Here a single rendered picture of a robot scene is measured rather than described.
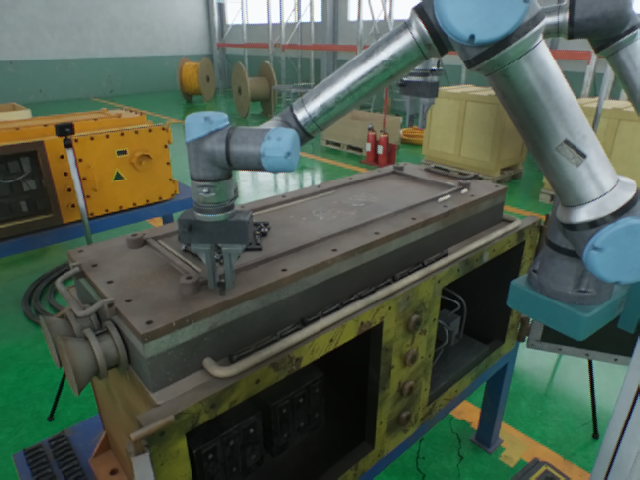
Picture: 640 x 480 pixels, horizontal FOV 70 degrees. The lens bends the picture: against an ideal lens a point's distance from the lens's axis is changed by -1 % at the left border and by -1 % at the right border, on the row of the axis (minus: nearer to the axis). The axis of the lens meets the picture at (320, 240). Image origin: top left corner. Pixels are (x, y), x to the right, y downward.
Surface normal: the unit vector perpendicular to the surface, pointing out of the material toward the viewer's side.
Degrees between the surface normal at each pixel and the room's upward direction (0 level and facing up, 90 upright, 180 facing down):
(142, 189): 90
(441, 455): 0
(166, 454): 90
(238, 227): 90
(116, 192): 90
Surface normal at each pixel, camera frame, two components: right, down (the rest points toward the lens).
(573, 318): -0.81, 0.24
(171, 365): 0.67, 0.30
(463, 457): 0.00, -0.91
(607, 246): -0.11, 0.50
